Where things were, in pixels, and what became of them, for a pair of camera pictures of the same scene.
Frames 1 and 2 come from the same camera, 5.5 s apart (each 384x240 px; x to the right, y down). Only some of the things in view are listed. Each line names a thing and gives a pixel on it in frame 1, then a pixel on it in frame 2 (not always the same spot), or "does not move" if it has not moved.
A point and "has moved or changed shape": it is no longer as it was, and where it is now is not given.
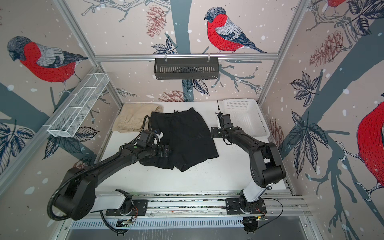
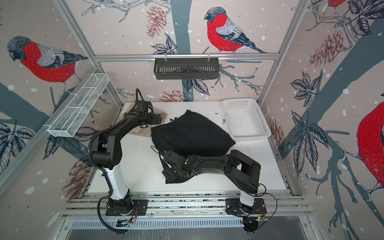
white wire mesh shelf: (69, 120) does not move
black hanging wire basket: (186, 68) does not move
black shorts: (183, 140) has moved or changed shape
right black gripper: (215, 131) -> (169, 172)
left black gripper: (161, 152) -> (155, 121)
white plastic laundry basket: (247, 113) does not move
